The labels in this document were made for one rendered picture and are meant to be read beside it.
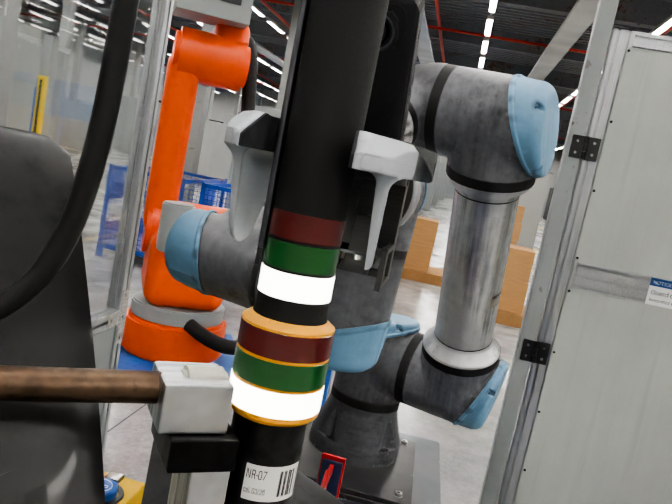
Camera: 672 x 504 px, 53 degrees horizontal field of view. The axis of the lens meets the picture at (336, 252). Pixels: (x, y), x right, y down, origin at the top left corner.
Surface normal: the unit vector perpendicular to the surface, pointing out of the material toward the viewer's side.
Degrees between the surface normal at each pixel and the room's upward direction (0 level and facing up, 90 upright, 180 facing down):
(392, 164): 90
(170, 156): 96
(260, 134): 90
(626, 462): 90
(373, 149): 42
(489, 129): 107
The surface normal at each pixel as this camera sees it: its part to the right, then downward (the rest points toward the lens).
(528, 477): -0.18, 0.11
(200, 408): 0.40, 0.21
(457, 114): -0.45, 0.16
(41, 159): 0.66, -0.54
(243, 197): 0.92, 0.29
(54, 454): 0.50, -0.40
